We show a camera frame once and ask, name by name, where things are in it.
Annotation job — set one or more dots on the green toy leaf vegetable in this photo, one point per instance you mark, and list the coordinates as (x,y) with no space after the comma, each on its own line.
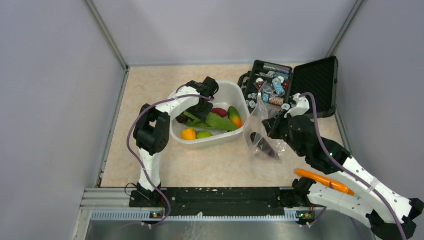
(212,121)

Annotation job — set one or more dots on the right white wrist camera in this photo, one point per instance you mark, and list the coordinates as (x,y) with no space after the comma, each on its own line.
(300,107)

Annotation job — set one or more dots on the orange marker pen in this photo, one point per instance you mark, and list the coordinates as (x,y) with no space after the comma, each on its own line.
(325,181)

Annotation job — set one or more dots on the red toy fruit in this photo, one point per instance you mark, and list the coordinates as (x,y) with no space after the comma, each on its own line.
(220,112)

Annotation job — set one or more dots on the black poker chip case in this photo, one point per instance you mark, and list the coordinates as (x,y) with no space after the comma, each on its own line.
(318,77)

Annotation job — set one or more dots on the purple toy eggplant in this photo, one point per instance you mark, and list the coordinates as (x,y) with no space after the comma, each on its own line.
(261,144)

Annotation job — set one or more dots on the orange toy bell pepper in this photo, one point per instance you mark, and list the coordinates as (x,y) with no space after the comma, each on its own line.
(189,134)

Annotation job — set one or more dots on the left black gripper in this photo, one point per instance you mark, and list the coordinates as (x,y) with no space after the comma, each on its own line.
(202,115)

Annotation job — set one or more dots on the green orange toy mango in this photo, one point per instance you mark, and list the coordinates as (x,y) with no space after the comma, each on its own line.
(234,116)

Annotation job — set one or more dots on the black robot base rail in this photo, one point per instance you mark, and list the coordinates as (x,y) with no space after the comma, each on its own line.
(222,201)

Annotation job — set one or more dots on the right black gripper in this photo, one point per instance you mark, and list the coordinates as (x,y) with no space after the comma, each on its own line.
(273,123)

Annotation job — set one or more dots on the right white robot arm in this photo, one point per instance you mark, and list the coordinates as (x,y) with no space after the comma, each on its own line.
(389,215)

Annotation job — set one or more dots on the white plastic tub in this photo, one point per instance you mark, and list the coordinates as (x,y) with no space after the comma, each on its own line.
(228,95)

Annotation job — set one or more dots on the loose white poker chip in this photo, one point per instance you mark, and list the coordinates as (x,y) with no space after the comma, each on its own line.
(286,107)

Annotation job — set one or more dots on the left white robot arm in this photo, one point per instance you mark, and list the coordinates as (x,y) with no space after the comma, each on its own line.
(151,129)

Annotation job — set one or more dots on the dark brown toy fruit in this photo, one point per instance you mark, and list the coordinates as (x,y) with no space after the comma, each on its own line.
(182,119)

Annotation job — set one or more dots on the clear zip top bag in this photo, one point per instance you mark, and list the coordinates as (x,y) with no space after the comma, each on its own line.
(253,124)

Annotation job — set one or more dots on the green toy lime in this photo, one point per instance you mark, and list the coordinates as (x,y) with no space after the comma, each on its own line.
(203,134)

